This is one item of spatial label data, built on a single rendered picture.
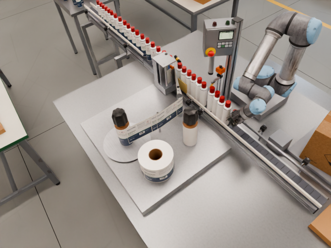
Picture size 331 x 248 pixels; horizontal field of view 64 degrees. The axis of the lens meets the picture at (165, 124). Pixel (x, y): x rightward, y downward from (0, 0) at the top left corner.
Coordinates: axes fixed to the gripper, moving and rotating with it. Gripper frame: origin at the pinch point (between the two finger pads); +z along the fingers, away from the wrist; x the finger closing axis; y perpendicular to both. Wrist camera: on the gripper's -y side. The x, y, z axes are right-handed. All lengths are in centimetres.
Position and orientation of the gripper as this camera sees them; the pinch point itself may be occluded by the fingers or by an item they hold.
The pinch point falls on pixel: (231, 120)
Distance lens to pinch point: 175.5
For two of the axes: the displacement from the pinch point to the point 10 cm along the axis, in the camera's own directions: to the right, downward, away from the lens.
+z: -2.4, 2.4, 9.4
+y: -8.0, 5.0, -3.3
